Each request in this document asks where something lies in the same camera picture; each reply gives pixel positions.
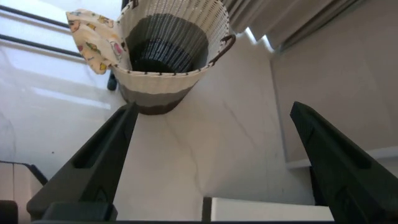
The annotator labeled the black clothes rack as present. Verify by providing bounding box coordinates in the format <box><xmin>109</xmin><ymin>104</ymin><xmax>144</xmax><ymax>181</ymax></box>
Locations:
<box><xmin>0</xmin><ymin>4</ymin><xmax>118</xmax><ymax>91</ymax></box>

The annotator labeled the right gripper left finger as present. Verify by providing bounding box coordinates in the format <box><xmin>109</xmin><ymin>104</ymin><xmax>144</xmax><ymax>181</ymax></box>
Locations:
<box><xmin>26</xmin><ymin>102</ymin><xmax>140</xmax><ymax>222</ymax></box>

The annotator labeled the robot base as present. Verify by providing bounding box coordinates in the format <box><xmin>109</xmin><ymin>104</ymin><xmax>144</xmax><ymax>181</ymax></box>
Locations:
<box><xmin>0</xmin><ymin>160</ymin><xmax>335</xmax><ymax>222</ymax></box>

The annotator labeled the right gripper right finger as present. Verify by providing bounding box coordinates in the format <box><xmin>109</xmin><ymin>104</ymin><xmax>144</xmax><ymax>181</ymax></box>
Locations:
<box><xmin>289</xmin><ymin>101</ymin><xmax>398</xmax><ymax>224</ymax></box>

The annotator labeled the cream printed garment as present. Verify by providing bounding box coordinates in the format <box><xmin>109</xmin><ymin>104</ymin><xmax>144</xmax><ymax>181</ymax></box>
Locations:
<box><xmin>65</xmin><ymin>8</ymin><xmax>131</xmax><ymax>75</ymax></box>

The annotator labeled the beige curtain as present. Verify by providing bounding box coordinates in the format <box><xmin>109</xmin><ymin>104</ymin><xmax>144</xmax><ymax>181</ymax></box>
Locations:
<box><xmin>222</xmin><ymin>0</ymin><xmax>361</xmax><ymax>52</ymax></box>

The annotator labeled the white laundry basket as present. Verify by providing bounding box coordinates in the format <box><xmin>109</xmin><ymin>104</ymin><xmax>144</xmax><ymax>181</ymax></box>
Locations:
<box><xmin>110</xmin><ymin>0</ymin><xmax>236</xmax><ymax>116</ymax></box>

